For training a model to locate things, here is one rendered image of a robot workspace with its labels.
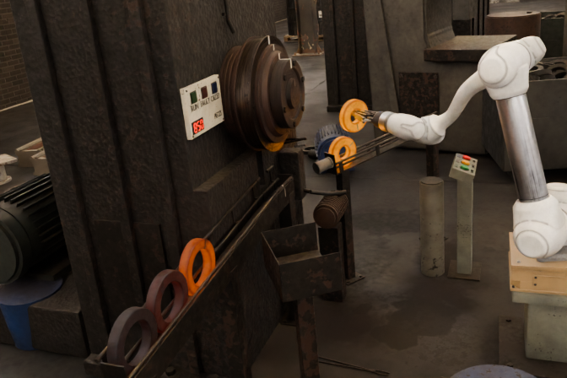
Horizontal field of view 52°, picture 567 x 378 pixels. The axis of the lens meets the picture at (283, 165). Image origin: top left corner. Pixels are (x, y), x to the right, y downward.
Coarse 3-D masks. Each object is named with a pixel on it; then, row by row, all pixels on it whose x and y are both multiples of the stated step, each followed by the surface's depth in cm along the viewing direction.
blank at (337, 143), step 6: (336, 138) 289; (342, 138) 288; (348, 138) 290; (336, 144) 286; (342, 144) 289; (348, 144) 291; (354, 144) 293; (330, 150) 288; (336, 150) 287; (348, 150) 293; (354, 150) 294; (336, 156) 288; (348, 156) 293; (354, 156) 295
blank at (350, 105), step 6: (348, 102) 273; (354, 102) 273; (360, 102) 275; (342, 108) 273; (348, 108) 272; (354, 108) 274; (360, 108) 276; (366, 108) 278; (342, 114) 272; (348, 114) 273; (342, 120) 273; (348, 120) 274; (354, 120) 280; (342, 126) 275; (348, 126) 275; (354, 126) 277; (360, 126) 279
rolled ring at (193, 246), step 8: (192, 240) 188; (200, 240) 189; (208, 240) 194; (184, 248) 186; (192, 248) 185; (200, 248) 189; (208, 248) 194; (184, 256) 184; (192, 256) 185; (208, 256) 196; (184, 264) 183; (192, 264) 185; (208, 264) 196; (184, 272) 182; (208, 272) 196; (192, 280) 185; (200, 280) 194; (192, 288) 185
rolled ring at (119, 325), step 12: (132, 312) 156; (144, 312) 161; (120, 324) 153; (132, 324) 156; (144, 324) 164; (156, 324) 167; (120, 336) 151; (144, 336) 165; (156, 336) 167; (108, 348) 151; (120, 348) 152; (144, 348) 164; (108, 360) 152; (120, 360) 152; (132, 360) 162
